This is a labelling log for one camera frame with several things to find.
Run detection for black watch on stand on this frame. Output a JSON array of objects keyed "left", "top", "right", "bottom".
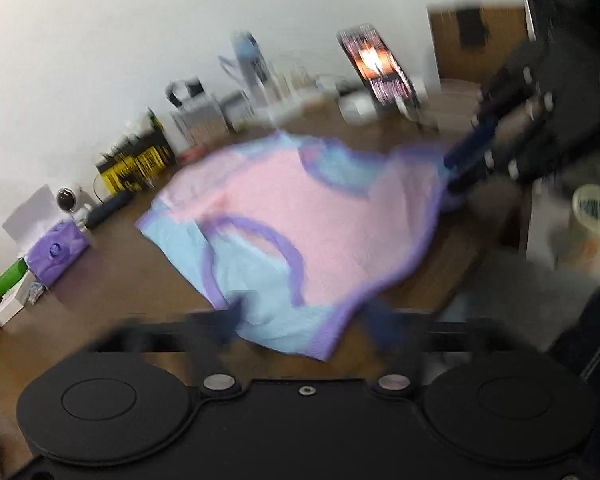
[{"left": 166, "top": 77, "right": 203, "bottom": 108}]

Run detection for black cloth on board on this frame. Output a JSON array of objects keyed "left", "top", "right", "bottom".
[{"left": 455, "top": 5, "right": 491, "bottom": 51}]

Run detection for black and yellow carton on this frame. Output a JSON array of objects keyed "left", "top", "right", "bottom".
[{"left": 95, "top": 107, "right": 176, "bottom": 196}]

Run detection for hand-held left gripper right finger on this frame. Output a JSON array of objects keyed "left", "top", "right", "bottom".
[{"left": 365, "top": 305, "right": 511, "bottom": 393}]

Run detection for clear tape roll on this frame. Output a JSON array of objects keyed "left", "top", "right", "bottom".
[{"left": 555, "top": 185, "right": 600, "bottom": 271}]

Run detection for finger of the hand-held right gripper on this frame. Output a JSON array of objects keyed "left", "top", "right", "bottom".
[
  {"left": 444, "top": 97, "right": 600, "bottom": 192},
  {"left": 472, "top": 40, "right": 600, "bottom": 131}
]

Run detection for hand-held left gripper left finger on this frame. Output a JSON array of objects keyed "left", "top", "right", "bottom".
[{"left": 92, "top": 305, "right": 246, "bottom": 396}]

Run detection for clear container of nuts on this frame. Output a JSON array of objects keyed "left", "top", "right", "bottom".
[{"left": 172, "top": 95, "right": 231, "bottom": 153}]

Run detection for smartphone with lit screen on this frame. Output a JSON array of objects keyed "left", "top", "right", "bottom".
[{"left": 336, "top": 23, "right": 421, "bottom": 111}]

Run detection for pink and blue mesh shirt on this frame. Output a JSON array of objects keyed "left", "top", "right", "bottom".
[{"left": 136, "top": 132, "right": 468, "bottom": 363}]

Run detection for blue water bottle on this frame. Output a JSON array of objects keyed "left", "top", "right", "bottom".
[{"left": 220, "top": 31, "right": 273, "bottom": 106}]

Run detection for white security camera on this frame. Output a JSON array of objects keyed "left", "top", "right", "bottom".
[{"left": 55, "top": 186, "right": 93, "bottom": 231}]

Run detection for purple tissue pack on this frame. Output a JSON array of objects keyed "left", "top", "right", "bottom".
[{"left": 2, "top": 185, "right": 91, "bottom": 288}]

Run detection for white power strip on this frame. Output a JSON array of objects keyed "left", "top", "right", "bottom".
[{"left": 272, "top": 77, "right": 341, "bottom": 111}]

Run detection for wooden board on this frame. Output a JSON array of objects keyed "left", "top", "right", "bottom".
[{"left": 427, "top": 2, "right": 531, "bottom": 81}]

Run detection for white flat box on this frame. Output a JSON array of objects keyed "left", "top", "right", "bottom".
[{"left": 0, "top": 270, "right": 38, "bottom": 328}]

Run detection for person's dark pants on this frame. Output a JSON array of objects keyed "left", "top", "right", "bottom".
[{"left": 545, "top": 270, "right": 600, "bottom": 381}]

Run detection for black pouch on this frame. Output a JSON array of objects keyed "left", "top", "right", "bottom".
[{"left": 85, "top": 190, "right": 136, "bottom": 231}]

